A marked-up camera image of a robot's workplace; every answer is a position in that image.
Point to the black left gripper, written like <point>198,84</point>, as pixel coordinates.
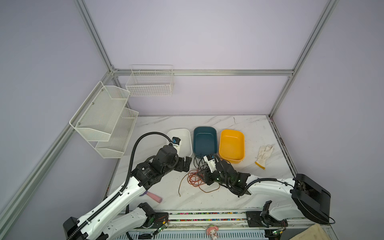
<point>180,167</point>

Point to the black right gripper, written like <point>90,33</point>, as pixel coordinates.
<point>206,175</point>

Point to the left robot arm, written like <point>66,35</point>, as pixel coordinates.
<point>103,223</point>

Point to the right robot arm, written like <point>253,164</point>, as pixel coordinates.
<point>301,197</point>

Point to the white plastic bin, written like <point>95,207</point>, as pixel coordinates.
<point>185,149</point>

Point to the dark teal plastic bin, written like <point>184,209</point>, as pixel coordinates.
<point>205,141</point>

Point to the yellow plastic bin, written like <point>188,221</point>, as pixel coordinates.
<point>232,146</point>

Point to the purple pink spatula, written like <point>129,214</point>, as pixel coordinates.
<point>155,197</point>

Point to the pink doll figure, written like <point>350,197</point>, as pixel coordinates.
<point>212,232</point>

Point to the white work glove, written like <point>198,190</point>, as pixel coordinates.
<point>264,154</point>

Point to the white mesh lower shelf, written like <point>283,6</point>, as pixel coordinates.
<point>116,147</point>

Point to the white mesh shelf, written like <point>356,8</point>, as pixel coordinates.
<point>116,147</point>
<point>96,119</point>

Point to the white mesh upper shelf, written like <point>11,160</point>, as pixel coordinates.
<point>96,119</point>

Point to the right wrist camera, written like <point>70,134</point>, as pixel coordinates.
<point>211,162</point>

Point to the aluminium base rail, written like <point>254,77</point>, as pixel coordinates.
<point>232,226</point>

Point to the white wire wall basket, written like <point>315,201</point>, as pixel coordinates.
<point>151,81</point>

